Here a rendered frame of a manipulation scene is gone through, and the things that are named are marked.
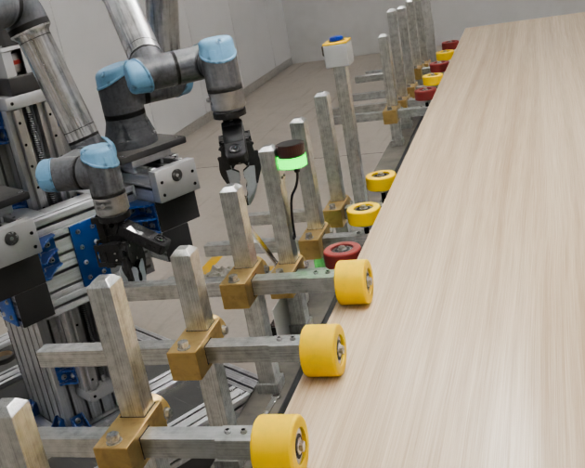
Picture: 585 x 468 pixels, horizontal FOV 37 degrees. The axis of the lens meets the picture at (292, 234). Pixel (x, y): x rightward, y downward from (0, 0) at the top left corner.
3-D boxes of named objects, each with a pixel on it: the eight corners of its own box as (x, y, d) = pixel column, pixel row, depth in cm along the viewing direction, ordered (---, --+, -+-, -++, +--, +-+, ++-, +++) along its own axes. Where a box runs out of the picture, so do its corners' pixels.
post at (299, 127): (321, 305, 220) (288, 120, 203) (324, 299, 223) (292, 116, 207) (334, 305, 219) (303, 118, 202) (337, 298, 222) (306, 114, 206)
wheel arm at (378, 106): (332, 118, 353) (331, 108, 352) (334, 116, 357) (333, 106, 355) (440, 106, 341) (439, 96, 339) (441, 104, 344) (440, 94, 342)
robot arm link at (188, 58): (166, 47, 194) (177, 51, 184) (214, 37, 197) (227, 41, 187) (175, 83, 197) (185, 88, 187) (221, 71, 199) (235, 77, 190)
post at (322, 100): (341, 264, 242) (313, 94, 226) (344, 258, 245) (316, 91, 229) (353, 263, 241) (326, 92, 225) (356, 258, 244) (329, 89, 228)
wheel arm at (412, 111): (318, 129, 330) (317, 118, 329) (320, 126, 333) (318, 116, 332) (433, 117, 317) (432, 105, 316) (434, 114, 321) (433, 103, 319)
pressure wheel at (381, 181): (383, 221, 225) (377, 179, 221) (365, 215, 232) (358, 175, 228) (407, 212, 229) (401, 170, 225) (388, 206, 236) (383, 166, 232)
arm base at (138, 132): (96, 149, 252) (87, 116, 248) (139, 135, 261) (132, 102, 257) (123, 153, 241) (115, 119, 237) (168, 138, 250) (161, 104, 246)
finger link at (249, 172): (260, 196, 197) (253, 157, 194) (262, 203, 191) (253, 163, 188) (247, 199, 197) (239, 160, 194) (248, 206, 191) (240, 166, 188)
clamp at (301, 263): (270, 299, 185) (266, 278, 183) (287, 273, 197) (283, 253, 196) (296, 298, 183) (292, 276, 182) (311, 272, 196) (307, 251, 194)
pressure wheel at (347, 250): (327, 305, 183) (318, 254, 179) (335, 289, 190) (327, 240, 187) (364, 303, 181) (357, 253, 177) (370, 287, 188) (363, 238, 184)
